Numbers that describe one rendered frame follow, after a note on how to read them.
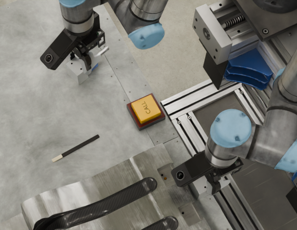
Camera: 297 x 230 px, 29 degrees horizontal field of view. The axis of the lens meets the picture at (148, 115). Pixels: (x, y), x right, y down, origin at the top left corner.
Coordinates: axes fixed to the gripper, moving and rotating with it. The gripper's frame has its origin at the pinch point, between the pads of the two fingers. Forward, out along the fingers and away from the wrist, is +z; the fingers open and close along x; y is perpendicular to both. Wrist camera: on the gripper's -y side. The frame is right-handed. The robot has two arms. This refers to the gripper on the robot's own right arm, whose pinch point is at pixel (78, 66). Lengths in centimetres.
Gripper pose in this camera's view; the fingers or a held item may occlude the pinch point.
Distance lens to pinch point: 158.5
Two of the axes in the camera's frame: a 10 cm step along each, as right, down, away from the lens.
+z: -0.3, 4.1, 9.1
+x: -6.8, -6.7, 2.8
